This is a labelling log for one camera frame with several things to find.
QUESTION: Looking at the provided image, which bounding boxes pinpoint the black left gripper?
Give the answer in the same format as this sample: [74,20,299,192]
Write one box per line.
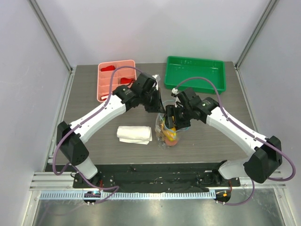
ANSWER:
[140,88,166,113]

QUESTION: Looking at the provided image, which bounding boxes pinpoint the brown fake nuts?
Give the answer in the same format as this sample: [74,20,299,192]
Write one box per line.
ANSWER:
[155,123,165,141]

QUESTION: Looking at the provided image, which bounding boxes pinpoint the clear zip top bag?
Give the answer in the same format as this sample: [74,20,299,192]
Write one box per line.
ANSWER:
[154,113,189,148]

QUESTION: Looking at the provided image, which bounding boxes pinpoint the red orange fake peach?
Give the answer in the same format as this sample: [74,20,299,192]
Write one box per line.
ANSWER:
[165,139,178,146]

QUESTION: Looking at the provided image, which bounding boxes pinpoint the yellow fake pear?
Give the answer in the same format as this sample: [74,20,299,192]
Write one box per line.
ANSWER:
[163,128,176,140]

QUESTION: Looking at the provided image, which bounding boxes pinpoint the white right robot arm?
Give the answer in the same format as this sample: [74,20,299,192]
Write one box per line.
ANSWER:
[166,88,282,186]

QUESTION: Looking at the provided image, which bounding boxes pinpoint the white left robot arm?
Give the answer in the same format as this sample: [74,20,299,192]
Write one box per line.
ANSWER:
[56,73,165,188]

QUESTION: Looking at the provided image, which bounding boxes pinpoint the white folded towel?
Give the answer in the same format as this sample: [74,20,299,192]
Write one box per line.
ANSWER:
[117,126,152,145]

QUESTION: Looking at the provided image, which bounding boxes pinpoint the green plastic tray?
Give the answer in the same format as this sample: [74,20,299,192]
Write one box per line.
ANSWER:
[164,56,227,94]

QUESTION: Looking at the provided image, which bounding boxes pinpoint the red item middle compartment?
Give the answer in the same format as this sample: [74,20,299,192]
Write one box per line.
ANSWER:
[120,77,135,85]

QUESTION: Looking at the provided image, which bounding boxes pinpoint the pink divided organizer box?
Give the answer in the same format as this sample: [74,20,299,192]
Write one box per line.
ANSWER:
[96,59,137,103]

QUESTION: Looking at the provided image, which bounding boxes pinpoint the red white item lower compartment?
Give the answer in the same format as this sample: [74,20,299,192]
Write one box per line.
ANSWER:
[100,95,109,101]

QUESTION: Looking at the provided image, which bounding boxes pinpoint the red item top compartment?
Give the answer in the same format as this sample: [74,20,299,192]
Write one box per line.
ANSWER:
[100,65,116,72]

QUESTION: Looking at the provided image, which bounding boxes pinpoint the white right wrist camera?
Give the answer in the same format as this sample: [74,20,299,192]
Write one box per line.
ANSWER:
[171,88,179,98]

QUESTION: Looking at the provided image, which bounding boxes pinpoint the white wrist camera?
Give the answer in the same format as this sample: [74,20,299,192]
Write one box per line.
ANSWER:
[153,74,161,83]
[171,88,179,98]

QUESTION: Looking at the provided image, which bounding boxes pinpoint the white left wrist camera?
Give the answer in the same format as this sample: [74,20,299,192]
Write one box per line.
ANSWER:
[153,74,161,83]

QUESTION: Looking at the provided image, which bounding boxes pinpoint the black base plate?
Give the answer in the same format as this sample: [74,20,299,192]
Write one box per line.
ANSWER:
[72,161,240,193]

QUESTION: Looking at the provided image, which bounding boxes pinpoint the white slotted cable duct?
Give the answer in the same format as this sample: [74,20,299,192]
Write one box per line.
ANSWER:
[40,190,216,200]

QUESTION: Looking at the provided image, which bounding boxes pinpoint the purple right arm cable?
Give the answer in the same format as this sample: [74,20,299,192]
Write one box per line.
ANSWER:
[173,77,296,206]

